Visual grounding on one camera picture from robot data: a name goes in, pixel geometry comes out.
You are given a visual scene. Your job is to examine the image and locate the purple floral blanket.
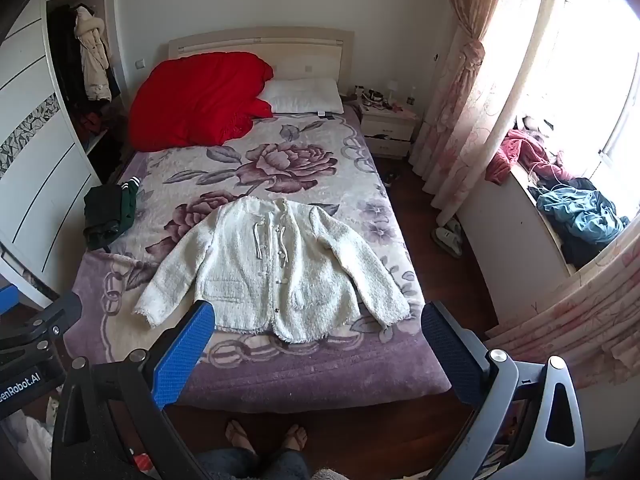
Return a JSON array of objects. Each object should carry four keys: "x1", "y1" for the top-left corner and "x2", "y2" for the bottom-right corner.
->
[{"x1": 62, "y1": 109, "x2": 453, "y2": 413}]

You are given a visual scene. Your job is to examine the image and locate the person's right foot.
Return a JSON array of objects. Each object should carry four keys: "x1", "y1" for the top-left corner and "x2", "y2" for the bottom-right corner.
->
[{"x1": 281, "y1": 424, "x2": 308, "y2": 456}]

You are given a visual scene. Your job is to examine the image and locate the blue clothes pile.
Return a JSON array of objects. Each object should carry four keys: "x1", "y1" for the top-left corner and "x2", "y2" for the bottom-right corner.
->
[{"x1": 536, "y1": 178, "x2": 631, "y2": 256}]

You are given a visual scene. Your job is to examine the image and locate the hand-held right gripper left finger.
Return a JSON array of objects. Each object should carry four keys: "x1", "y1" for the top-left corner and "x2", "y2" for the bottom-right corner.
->
[{"x1": 51, "y1": 299, "x2": 216, "y2": 480}]

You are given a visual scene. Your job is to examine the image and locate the pink floral curtain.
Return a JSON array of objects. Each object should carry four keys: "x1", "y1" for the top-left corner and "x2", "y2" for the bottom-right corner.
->
[
  {"x1": 409, "y1": 0, "x2": 561, "y2": 227},
  {"x1": 486, "y1": 227, "x2": 640, "y2": 392}
]

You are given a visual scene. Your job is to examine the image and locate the red quilt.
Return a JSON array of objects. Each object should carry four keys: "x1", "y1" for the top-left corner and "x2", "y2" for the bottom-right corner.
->
[{"x1": 129, "y1": 52, "x2": 275, "y2": 152}]

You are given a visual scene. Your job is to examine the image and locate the white pillow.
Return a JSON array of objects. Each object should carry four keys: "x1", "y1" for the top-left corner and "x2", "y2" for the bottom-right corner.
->
[{"x1": 259, "y1": 78, "x2": 346, "y2": 116}]

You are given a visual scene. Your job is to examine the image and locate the white nightstand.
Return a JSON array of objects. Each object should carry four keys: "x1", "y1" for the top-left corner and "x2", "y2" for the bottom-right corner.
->
[{"x1": 359, "y1": 102, "x2": 420, "y2": 161}]

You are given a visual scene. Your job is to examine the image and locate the dark green folded clothes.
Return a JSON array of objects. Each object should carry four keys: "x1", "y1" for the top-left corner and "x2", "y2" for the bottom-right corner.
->
[{"x1": 82, "y1": 178, "x2": 141, "y2": 251}]

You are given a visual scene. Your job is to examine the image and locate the person's left foot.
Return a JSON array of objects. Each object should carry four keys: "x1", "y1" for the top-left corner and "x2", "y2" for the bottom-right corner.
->
[{"x1": 225, "y1": 420, "x2": 257, "y2": 456}]

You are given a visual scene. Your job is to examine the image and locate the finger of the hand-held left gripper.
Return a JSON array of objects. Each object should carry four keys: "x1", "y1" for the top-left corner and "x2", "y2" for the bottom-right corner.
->
[{"x1": 0, "y1": 284, "x2": 83, "y2": 353}]

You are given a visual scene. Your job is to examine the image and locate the person's foot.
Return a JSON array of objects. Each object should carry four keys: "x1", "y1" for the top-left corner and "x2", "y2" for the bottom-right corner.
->
[
  {"x1": 281, "y1": 424, "x2": 308, "y2": 456},
  {"x1": 225, "y1": 420, "x2": 257, "y2": 456}
]

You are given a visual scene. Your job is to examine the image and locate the white fuzzy jacket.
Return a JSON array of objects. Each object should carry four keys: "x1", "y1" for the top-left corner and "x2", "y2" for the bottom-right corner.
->
[{"x1": 131, "y1": 196, "x2": 412, "y2": 345}]

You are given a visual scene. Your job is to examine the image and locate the pink clothes pile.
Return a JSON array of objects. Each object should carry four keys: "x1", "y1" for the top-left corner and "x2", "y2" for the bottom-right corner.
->
[{"x1": 486, "y1": 129, "x2": 576, "y2": 186}]

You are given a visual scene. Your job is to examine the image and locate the person's jeans legs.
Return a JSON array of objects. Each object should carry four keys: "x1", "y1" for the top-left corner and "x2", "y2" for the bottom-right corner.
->
[{"x1": 194, "y1": 447, "x2": 310, "y2": 480}]

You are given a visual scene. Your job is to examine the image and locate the white window sill cabinet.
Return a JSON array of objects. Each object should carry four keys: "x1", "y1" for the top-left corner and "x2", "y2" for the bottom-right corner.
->
[{"x1": 456, "y1": 160, "x2": 578, "y2": 328}]

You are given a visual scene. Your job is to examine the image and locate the beige hanging coat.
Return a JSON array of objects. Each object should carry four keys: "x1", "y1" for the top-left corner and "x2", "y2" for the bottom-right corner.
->
[{"x1": 74, "y1": 6, "x2": 113, "y2": 103}]

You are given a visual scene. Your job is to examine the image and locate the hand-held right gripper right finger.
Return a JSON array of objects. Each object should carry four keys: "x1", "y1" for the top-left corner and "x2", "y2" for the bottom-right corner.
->
[{"x1": 421, "y1": 301, "x2": 586, "y2": 480}]

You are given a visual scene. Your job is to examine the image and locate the cream bed headboard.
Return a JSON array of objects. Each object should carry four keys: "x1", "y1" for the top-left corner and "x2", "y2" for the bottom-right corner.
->
[{"x1": 167, "y1": 27, "x2": 355, "y2": 98}]

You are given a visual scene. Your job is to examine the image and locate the white wardrobe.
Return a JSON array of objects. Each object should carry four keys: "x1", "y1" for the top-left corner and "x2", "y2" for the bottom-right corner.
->
[{"x1": 0, "y1": 0, "x2": 126, "y2": 311}]

